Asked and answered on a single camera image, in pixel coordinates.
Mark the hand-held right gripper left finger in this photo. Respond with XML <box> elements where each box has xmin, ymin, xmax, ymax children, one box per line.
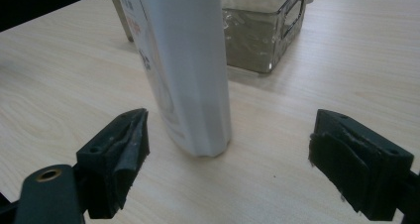
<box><xmin>75</xmin><ymin>108</ymin><xmax>151</xmax><ymax>220</ymax></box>

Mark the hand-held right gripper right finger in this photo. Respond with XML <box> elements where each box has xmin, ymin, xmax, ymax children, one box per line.
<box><xmin>308</xmin><ymin>108</ymin><xmax>415</xmax><ymax>222</ymax></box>

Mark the white blue pump bottle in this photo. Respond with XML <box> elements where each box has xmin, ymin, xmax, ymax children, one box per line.
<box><xmin>115</xmin><ymin>0</ymin><xmax>233</xmax><ymax>159</ymax></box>

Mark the clear plastic storage box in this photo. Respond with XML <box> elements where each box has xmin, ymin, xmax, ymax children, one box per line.
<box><xmin>108</xmin><ymin>0</ymin><xmax>311</xmax><ymax>75</ymax></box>

